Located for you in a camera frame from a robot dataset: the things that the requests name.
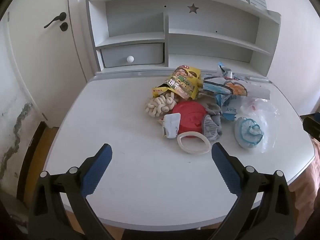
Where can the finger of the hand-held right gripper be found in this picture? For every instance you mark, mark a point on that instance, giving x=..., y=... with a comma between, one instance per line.
x=312, y=127

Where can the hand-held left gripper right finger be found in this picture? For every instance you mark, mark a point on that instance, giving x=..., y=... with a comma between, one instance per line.
x=225, y=170

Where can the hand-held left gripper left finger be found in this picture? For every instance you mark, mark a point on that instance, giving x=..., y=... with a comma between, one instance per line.
x=97, y=170

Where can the blue snack wrapper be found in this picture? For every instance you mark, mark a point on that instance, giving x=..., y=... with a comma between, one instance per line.
x=225, y=87

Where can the white cap with blue elastic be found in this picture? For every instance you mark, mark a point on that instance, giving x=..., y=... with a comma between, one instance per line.
x=246, y=135

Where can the grey sock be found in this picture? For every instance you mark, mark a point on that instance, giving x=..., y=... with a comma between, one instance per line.
x=211, y=127

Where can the clear plastic bag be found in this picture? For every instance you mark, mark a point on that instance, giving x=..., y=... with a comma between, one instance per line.
x=265, y=112

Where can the red round lid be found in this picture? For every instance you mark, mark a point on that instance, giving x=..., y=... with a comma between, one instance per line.
x=190, y=116

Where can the torn blue white packet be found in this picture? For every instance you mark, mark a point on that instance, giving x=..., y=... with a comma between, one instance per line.
x=226, y=105

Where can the white paper wrapper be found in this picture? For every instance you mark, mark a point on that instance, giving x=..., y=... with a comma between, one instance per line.
x=257, y=91

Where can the small white packet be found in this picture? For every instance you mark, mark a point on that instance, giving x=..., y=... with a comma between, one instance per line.
x=172, y=125

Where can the yellow snack bag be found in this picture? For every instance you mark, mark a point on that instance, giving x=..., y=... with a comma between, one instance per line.
x=185, y=80

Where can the white round drawer knob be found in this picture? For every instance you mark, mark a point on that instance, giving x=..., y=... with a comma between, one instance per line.
x=130, y=59

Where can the white door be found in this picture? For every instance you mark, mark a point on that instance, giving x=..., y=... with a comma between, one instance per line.
x=37, y=67

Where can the grey hutch drawer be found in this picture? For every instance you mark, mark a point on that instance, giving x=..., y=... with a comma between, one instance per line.
x=145, y=53

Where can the black round door lock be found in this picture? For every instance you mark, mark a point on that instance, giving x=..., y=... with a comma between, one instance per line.
x=64, y=26

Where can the white desk hutch shelf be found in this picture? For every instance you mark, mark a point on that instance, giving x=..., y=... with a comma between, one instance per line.
x=200, y=20

